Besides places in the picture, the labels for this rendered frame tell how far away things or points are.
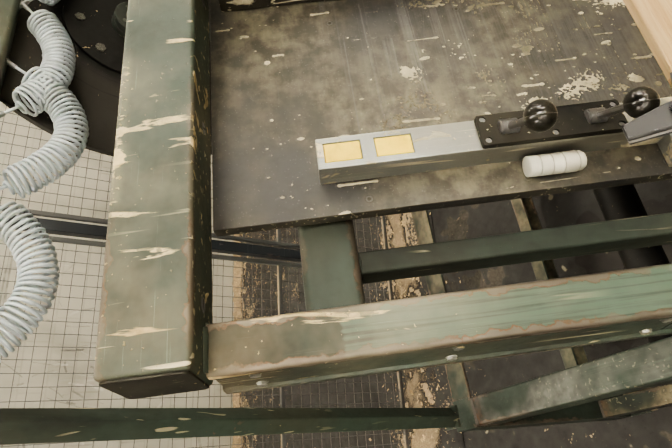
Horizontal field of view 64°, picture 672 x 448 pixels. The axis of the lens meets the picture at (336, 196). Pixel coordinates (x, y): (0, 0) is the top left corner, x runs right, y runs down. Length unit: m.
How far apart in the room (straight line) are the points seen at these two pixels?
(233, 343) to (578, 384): 1.06
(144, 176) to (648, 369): 1.14
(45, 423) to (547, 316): 0.80
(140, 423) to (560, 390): 1.00
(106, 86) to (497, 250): 0.99
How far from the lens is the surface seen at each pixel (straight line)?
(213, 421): 1.19
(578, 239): 0.83
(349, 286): 0.72
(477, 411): 1.75
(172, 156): 0.69
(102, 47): 1.48
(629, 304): 0.70
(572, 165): 0.79
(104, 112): 1.37
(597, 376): 1.49
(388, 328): 0.62
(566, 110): 0.81
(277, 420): 1.28
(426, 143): 0.74
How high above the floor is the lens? 2.03
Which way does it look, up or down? 30 degrees down
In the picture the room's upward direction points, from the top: 79 degrees counter-clockwise
